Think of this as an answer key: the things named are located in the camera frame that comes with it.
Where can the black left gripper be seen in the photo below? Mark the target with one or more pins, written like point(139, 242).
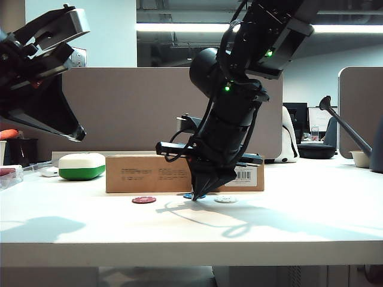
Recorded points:
point(27, 68)

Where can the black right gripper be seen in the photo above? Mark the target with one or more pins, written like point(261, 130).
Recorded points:
point(221, 143)

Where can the blue poker chip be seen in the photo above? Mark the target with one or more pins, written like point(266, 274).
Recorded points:
point(187, 195)

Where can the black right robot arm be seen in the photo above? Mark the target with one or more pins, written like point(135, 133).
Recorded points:
point(269, 30)

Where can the white poker chip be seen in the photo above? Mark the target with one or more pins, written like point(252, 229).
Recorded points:
point(226, 199)

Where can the red poker chip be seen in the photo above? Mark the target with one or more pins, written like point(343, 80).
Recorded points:
point(144, 200)

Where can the brown cardboard box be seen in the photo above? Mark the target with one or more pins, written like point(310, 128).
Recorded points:
point(134, 173)

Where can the orange red object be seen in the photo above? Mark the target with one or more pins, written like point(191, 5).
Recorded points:
point(8, 134)

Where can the black cup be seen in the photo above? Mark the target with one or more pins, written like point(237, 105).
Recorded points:
point(22, 152)

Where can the white cup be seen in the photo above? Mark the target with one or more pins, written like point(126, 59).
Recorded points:
point(2, 154)

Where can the small white earbud case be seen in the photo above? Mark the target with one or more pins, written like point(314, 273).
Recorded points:
point(49, 172)

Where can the white and green lidded container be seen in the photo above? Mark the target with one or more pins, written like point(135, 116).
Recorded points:
point(80, 167)

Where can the clear case with red chips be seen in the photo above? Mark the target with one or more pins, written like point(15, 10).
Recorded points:
point(10, 177)

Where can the white and black penguin figure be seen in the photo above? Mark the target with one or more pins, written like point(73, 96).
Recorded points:
point(289, 143)

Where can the wide grey desk divider panel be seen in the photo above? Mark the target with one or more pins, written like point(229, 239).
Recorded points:
point(134, 104)

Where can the black round cushion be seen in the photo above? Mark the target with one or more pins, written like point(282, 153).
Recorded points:
point(315, 152)

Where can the black computer monitor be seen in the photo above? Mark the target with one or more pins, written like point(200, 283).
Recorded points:
point(300, 115)

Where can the clear bottle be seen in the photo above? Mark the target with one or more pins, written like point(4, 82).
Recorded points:
point(314, 134)

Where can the lit white computer monitor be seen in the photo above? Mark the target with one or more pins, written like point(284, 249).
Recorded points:
point(317, 119)

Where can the dark grey watering can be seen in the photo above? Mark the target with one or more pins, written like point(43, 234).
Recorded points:
point(344, 124)

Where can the small white paper bowl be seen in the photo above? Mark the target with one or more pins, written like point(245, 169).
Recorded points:
point(360, 160)

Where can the narrow grey desk divider panel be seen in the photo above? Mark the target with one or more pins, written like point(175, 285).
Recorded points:
point(359, 89)

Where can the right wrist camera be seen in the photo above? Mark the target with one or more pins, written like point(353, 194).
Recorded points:
point(191, 122)

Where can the silver wall outlet plate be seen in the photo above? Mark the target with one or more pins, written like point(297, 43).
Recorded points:
point(81, 58)

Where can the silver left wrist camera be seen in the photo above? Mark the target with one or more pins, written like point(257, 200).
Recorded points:
point(71, 24)

